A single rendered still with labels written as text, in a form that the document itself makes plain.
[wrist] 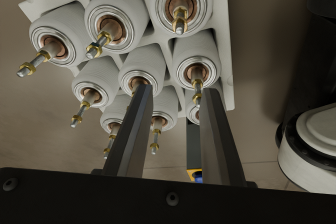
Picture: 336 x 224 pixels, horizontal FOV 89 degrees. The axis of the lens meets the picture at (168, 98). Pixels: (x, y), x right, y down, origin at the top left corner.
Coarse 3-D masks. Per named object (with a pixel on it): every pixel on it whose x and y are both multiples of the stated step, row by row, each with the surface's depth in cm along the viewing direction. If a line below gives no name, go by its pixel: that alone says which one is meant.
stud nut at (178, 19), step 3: (177, 18) 19; (180, 18) 19; (183, 18) 19; (174, 21) 19; (177, 21) 19; (180, 21) 19; (183, 21) 19; (186, 21) 19; (174, 24) 19; (183, 24) 19; (186, 24) 19; (174, 27) 20; (186, 27) 20; (174, 30) 20; (186, 30) 20
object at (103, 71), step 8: (104, 56) 42; (88, 64) 40; (96, 64) 39; (104, 64) 40; (112, 64) 41; (80, 72) 38; (88, 72) 37; (96, 72) 37; (104, 72) 38; (112, 72) 40; (80, 80) 36; (88, 80) 36; (96, 80) 36; (104, 80) 37; (112, 80) 39; (72, 88) 38; (104, 88) 37; (112, 88) 39; (112, 96) 39
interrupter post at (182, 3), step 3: (177, 0) 25; (180, 0) 24; (183, 0) 24; (174, 3) 25; (177, 3) 23; (180, 3) 23; (183, 3) 23; (186, 3) 24; (174, 6) 23; (177, 6) 22; (180, 6) 22; (183, 6) 22; (186, 6) 23; (174, 9) 23; (186, 9) 23
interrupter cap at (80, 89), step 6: (78, 84) 36; (84, 84) 36; (90, 84) 36; (96, 84) 36; (78, 90) 37; (84, 90) 38; (90, 90) 38; (96, 90) 37; (102, 90) 37; (78, 96) 39; (96, 96) 39; (102, 96) 38; (96, 102) 40; (102, 102) 40
